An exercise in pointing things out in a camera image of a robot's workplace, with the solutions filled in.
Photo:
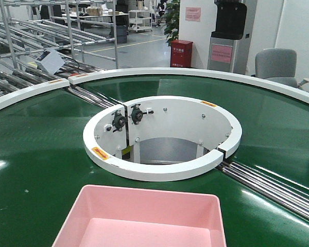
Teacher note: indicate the pink plastic bin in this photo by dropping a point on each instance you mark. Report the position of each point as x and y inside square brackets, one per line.
[119, 216]

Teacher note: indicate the red fire equipment box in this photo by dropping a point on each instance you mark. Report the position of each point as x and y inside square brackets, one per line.
[181, 53]

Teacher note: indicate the green potted plant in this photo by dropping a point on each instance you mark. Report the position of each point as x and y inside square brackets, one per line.
[171, 16]

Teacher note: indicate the white wheeled cart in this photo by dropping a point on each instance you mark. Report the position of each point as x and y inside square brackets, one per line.
[139, 20]

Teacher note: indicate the black grey water dispenser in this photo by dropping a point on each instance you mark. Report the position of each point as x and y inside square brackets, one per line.
[229, 29]

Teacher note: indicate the white control box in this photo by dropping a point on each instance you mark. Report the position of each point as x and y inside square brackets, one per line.
[49, 61]

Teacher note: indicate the green circular conveyor belt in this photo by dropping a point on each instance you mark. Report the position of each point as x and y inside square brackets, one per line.
[43, 164]

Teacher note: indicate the grey office chair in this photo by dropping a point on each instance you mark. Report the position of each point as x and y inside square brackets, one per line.
[277, 65]

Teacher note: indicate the metal roller rack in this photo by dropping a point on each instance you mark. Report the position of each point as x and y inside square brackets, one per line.
[61, 30]

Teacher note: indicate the white outer conveyor guard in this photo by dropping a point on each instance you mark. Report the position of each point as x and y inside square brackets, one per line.
[16, 96]

